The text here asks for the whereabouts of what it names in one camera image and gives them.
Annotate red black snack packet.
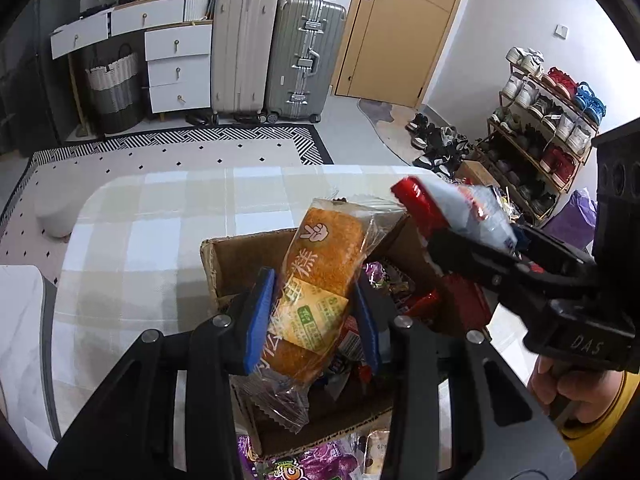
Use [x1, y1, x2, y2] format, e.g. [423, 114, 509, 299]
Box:
[400, 290, 443, 318]

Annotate rows of assorted shoes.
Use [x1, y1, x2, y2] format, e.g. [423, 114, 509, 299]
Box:
[492, 46, 607, 218]

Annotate dark grey refrigerator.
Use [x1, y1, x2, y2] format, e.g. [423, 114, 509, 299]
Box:
[0, 0, 73, 157]

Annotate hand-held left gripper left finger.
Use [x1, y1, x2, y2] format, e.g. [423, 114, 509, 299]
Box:
[47, 267, 278, 480]

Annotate person's right hand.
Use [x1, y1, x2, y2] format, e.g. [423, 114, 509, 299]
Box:
[527, 357, 626, 433]

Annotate silver suitcase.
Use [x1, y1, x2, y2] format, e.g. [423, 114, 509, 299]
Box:
[264, 0, 347, 123]

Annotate grey door mat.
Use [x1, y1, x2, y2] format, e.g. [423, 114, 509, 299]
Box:
[357, 97, 412, 162]

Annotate pile of dark sandals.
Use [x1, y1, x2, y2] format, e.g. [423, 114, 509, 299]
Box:
[405, 112, 476, 176]

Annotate wooden door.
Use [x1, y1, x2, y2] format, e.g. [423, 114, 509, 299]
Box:
[334, 0, 473, 109]

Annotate brown cardboard box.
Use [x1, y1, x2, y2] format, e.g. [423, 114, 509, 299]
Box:
[200, 212, 496, 461]

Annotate orange cake packet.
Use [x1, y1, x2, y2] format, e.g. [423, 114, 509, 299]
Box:
[235, 196, 408, 436]

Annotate wooden shoe rack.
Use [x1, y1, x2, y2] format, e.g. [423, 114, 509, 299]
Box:
[475, 46, 608, 226]

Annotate small cardboard box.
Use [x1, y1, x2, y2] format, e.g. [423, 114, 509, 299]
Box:
[454, 160, 501, 190]

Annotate white round stool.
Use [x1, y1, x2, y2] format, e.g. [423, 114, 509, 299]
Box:
[34, 180, 103, 238]

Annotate white drawer desk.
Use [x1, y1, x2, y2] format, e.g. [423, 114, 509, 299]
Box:
[50, 0, 215, 117]

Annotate clear cookie packet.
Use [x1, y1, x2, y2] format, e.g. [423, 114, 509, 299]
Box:
[357, 427, 392, 480]

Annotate checked tablecloth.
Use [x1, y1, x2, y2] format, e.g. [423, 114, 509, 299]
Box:
[50, 165, 531, 480]

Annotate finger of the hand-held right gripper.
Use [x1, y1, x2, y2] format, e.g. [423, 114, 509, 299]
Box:
[425, 230, 556, 316]
[512, 225, 598, 281]

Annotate purple white snack bag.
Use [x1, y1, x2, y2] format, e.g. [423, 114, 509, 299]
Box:
[239, 435, 363, 480]

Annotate grey white woven basket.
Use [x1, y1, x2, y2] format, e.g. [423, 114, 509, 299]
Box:
[84, 44, 143, 135]

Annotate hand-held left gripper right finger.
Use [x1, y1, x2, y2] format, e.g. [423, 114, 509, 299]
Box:
[352, 272, 576, 480]

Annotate beige suitcase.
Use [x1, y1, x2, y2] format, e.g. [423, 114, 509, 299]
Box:
[210, 0, 280, 117]

